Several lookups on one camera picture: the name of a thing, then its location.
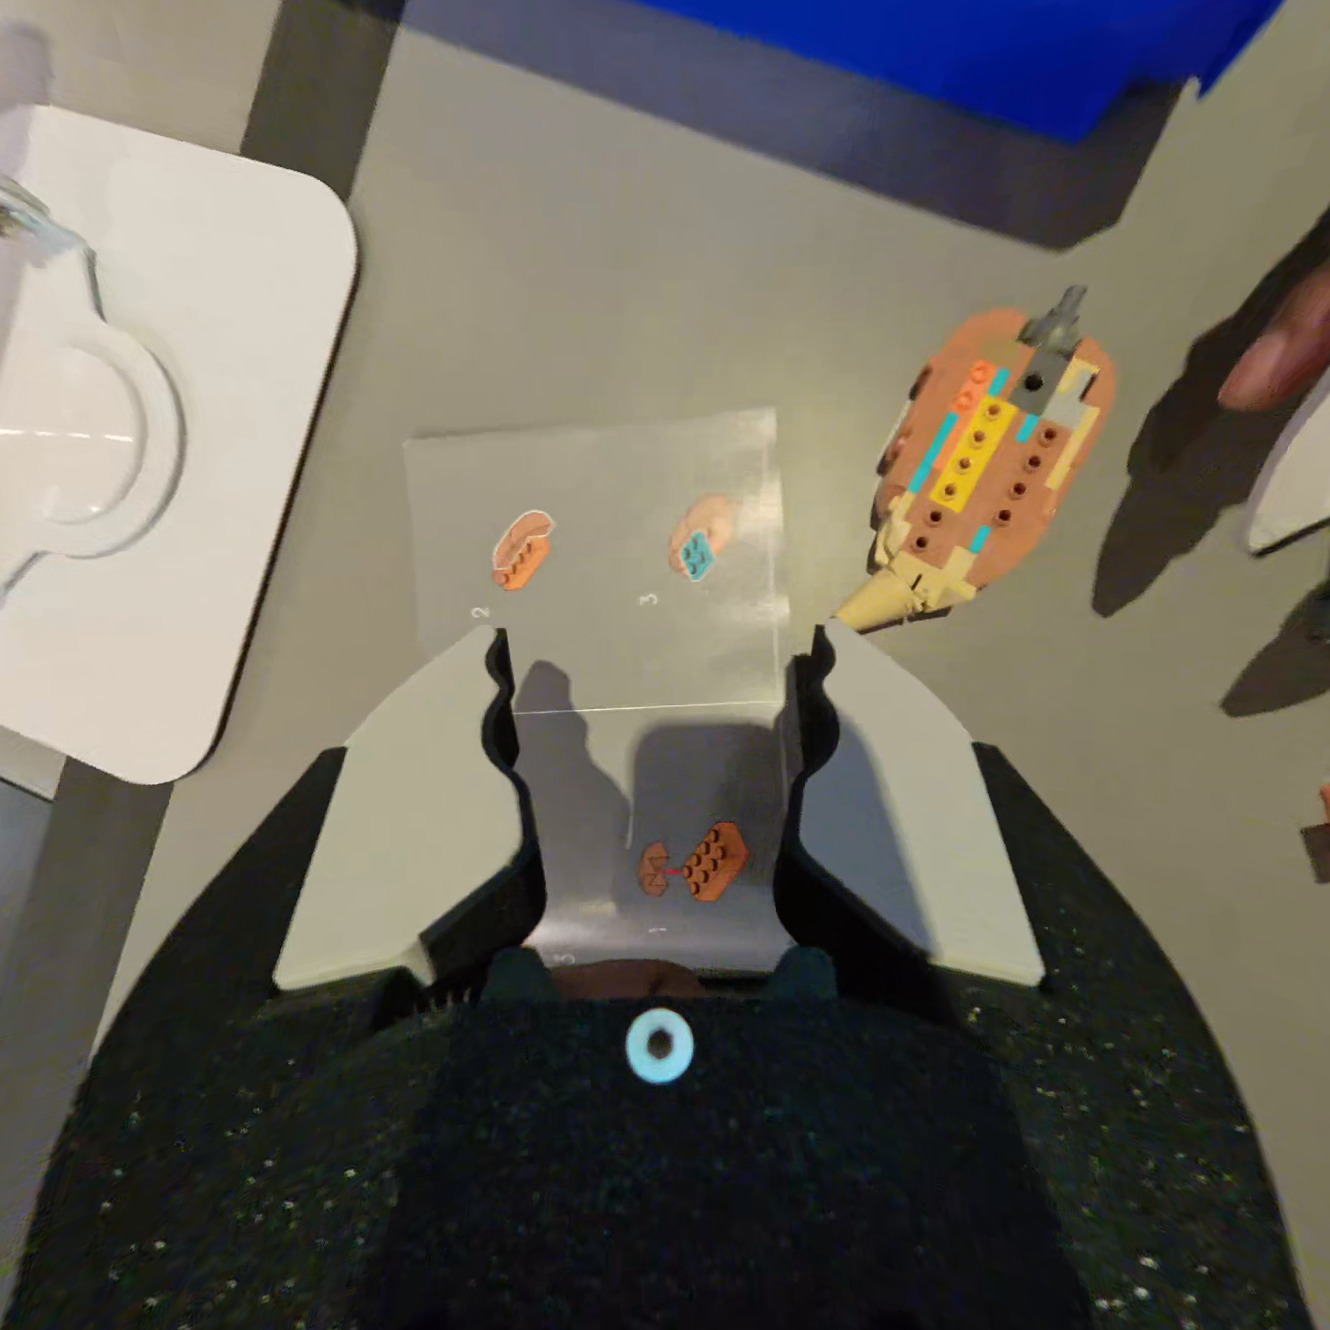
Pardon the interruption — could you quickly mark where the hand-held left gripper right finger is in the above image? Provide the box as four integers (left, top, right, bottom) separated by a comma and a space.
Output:
775, 620, 1045, 987

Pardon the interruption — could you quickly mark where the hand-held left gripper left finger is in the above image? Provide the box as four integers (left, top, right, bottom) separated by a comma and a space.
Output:
273, 625, 547, 992

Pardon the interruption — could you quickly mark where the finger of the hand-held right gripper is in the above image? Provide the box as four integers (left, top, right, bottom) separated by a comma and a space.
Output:
1246, 392, 1330, 554

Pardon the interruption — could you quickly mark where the grey instruction booklet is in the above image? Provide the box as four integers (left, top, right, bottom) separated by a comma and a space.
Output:
399, 406, 794, 983

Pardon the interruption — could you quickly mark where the grey desk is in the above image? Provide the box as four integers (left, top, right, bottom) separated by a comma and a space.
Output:
0, 0, 1330, 1279

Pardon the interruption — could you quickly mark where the person's right hand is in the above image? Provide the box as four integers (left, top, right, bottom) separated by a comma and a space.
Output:
1218, 299, 1330, 411

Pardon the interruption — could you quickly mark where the brown yellow toy brick model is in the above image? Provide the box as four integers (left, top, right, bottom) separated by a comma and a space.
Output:
835, 284, 1120, 634

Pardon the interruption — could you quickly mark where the white flat board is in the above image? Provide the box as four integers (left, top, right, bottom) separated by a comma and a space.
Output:
0, 104, 361, 786

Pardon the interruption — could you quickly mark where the clear round-base stand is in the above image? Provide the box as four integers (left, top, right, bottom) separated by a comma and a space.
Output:
0, 170, 190, 614

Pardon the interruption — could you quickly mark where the blue plastic bin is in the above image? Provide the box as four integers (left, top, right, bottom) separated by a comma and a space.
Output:
613, 0, 1292, 144

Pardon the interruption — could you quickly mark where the dark desk cable cover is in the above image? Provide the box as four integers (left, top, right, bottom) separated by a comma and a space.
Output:
239, 0, 407, 199

